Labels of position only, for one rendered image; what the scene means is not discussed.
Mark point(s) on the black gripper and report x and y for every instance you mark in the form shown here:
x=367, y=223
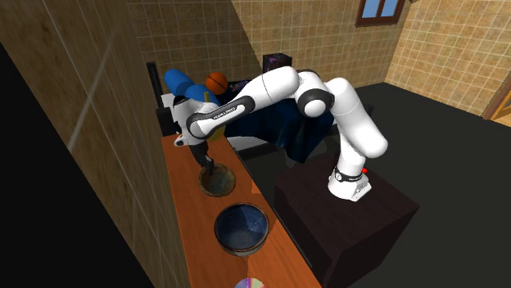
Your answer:
x=201, y=153

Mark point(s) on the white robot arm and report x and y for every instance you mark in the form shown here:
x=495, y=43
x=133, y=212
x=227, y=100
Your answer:
x=351, y=119

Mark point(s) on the brown bowl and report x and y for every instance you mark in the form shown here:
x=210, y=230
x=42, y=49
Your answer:
x=219, y=184

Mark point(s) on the orange wooden table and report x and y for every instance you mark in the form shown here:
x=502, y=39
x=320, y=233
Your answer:
x=191, y=223

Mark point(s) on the orange basketball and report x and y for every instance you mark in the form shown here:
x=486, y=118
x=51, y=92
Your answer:
x=217, y=83

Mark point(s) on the bed with dark blue blanket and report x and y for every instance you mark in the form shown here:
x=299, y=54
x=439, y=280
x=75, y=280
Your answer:
x=279, y=127

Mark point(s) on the dark blue bowl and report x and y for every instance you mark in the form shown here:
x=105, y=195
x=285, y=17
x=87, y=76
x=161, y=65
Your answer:
x=241, y=231

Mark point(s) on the dark purple box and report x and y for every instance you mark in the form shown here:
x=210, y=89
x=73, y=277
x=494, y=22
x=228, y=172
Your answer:
x=277, y=62

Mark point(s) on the shiny compact disc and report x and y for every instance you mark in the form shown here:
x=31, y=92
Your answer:
x=249, y=284

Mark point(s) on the dark robot stand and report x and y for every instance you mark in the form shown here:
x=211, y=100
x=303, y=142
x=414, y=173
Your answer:
x=351, y=235

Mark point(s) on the brown framed window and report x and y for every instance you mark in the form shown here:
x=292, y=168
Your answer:
x=379, y=11

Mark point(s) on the wooden door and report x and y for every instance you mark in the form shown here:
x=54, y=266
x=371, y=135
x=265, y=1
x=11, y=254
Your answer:
x=501, y=109

